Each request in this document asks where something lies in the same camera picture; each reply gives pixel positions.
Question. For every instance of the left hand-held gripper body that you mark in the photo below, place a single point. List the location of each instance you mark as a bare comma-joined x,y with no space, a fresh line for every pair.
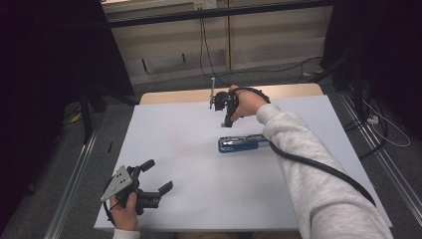
117,184

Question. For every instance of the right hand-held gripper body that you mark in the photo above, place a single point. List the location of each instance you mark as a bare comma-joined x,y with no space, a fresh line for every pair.
222,101

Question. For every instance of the person's right hand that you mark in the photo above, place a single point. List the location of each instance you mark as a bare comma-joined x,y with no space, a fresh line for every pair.
249,104

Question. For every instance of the person's left hand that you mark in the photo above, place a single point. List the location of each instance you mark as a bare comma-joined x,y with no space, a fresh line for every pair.
124,217

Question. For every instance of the white table mat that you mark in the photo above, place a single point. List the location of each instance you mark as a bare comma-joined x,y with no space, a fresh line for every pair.
185,186

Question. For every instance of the wooden table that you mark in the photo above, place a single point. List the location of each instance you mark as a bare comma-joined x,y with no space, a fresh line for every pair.
179,95

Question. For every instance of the black stand leg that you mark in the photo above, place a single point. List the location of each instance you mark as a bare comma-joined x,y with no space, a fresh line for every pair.
356,86
87,116

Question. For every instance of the black horizontal bar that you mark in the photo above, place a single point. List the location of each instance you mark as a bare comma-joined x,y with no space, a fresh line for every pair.
212,13

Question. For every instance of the black curtain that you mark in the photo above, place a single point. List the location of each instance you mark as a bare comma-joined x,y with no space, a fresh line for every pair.
40,66
384,49

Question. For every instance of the white power strip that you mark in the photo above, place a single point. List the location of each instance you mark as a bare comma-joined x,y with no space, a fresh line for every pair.
373,119

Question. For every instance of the aluminium floor rail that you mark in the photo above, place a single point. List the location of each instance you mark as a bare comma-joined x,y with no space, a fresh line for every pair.
71,186
381,156

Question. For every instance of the white wall socket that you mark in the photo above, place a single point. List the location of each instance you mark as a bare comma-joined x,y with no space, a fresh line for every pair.
205,4

